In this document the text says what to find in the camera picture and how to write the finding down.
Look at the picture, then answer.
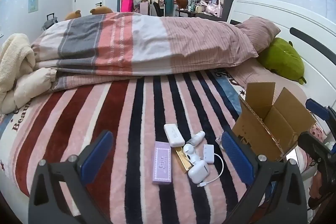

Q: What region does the purple rectangular box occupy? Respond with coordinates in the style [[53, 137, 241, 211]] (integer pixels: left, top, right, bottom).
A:
[[152, 141, 173, 185]]

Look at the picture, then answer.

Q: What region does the clear plastic packet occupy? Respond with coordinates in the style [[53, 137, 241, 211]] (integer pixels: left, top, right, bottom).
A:
[[215, 136, 226, 151]]

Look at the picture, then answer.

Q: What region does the gold flat box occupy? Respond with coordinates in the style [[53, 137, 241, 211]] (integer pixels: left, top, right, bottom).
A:
[[175, 146, 193, 174]]

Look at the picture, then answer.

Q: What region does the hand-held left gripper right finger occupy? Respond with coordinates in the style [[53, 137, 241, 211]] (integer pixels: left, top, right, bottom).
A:
[[221, 131, 308, 224]]

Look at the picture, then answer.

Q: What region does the brown cardboard box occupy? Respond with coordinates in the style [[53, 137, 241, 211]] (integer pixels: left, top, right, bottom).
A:
[[231, 82, 317, 162]]

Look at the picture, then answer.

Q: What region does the striped plush blanket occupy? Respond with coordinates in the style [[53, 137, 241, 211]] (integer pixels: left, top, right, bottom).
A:
[[0, 67, 310, 224]]

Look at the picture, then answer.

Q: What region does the grey suitcase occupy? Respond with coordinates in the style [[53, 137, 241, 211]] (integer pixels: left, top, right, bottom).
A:
[[41, 13, 58, 31]]

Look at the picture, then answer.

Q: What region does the white earbuds case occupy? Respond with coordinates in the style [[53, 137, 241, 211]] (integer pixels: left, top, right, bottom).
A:
[[188, 160, 210, 184]]

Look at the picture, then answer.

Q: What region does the pink striped pillow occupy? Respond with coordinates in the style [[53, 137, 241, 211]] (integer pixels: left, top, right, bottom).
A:
[[235, 16, 281, 54]]

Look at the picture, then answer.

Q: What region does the white tape dispenser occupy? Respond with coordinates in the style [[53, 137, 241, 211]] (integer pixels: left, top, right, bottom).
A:
[[183, 143, 201, 166]]

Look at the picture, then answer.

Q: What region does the pink grey striped duvet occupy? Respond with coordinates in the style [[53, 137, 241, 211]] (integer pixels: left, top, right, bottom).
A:
[[31, 12, 259, 90]]

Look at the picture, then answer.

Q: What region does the dark desk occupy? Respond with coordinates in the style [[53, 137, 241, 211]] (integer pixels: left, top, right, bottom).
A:
[[175, 7, 223, 21]]

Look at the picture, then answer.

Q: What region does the white usb hub with cable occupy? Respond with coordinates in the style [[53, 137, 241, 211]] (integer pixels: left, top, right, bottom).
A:
[[199, 144, 224, 187]]

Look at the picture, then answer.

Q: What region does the cream fleece blanket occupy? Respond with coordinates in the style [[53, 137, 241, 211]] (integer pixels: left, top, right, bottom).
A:
[[0, 33, 36, 98]]

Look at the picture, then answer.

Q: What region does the bright pink bag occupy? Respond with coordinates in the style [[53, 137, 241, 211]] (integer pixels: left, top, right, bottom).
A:
[[121, 0, 134, 13]]

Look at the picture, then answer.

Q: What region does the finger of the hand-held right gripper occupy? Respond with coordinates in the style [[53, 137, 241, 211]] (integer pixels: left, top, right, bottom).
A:
[[297, 131, 332, 163], [305, 98, 336, 132]]

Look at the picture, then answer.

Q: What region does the person's right hand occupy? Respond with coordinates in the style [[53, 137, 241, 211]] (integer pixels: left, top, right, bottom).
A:
[[309, 170, 325, 200]]

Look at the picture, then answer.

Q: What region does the white metal rack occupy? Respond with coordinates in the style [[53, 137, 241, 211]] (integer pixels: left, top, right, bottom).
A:
[[151, 0, 167, 17]]

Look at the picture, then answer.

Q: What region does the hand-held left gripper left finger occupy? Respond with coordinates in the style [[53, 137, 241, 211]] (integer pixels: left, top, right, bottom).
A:
[[28, 130, 114, 224]]

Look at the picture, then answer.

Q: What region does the small white bottle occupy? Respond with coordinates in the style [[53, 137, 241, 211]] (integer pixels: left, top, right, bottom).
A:
[[187, 131, 206, 146]]

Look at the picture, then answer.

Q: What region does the white oblong case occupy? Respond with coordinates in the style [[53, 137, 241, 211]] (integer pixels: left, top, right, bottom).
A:
[[163, 123, 185, 147]]

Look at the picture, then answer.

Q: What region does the green plush toy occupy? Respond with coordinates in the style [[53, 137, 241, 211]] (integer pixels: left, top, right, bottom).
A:
[[257, 37, 307, 85]]

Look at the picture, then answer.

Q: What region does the pink dotted cloth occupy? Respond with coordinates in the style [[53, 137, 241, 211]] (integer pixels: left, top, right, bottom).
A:
[[309, 125, 326, 138]]

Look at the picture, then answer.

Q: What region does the brown teddy bear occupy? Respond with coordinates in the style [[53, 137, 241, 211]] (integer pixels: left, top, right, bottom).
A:
[[90, 5, 114, 15], [65, 10, 83, 21]]

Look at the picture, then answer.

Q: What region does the white bed headboard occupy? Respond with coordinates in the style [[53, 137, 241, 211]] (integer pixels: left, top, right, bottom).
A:
[[227, 0, 336, 135]]

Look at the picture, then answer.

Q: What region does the pink bed sheet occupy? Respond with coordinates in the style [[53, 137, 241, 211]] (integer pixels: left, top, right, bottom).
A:
[[226, 58, 308, 109]]

